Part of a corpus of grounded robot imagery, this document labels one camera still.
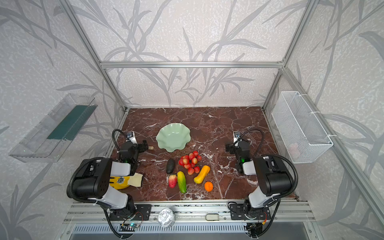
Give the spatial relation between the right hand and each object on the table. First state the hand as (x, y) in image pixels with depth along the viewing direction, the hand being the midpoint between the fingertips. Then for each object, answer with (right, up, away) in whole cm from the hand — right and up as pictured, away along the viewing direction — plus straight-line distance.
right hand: (236, 135), depth 95 cm
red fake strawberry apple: (-38, -24, -15) cm, 47 cm away
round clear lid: (-39, -35, -27) cm, 59 cm away
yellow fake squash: (-22, -21, -12) cm, 33 cm away
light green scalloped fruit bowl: (-42, -2, +8) cm, 43 cm away
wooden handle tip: (-55, -8, -2) cm, 55 cm away
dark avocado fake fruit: (-41, -17, -10) cm, 45 cm away
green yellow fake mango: (-33, -24, -15) cm, 44 cm away
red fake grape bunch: (-29, -14, -11) cm, 34 cm away
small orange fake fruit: (-19, -26, -16) cm, 36 cm away
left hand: (-62, +1, -2) cm, 62 cm away
